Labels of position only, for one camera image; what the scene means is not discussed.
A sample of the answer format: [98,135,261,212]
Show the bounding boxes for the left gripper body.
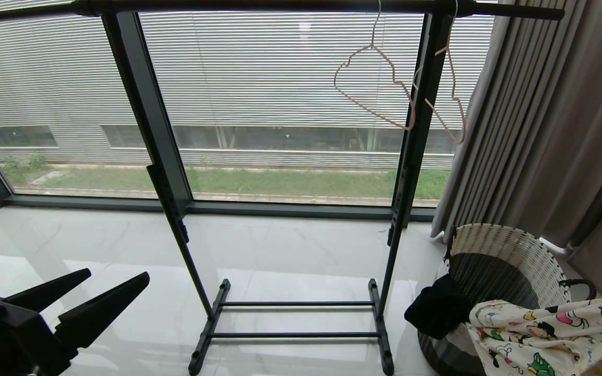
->
[0,297,80,376]

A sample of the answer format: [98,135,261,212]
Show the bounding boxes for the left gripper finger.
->
[2,268,92,314]
[54,272,151,352]

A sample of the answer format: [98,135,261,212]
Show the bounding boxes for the pink clothes hanger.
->
[333,0,417,132]
[412,0,468,146]

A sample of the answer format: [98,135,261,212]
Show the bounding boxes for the cream printed garment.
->
[467,295,602,376]

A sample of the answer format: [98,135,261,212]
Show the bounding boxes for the black clothes rack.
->
[0,0,566,376]

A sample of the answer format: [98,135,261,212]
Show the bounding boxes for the white laundry basket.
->
[418,223,598,376]

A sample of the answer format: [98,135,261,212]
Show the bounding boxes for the window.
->
[0,0,496,223]

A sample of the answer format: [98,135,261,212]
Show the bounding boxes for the black garment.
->
[404,274,475,340]

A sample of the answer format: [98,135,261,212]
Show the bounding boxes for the beige curtain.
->
[430,0,602,299]

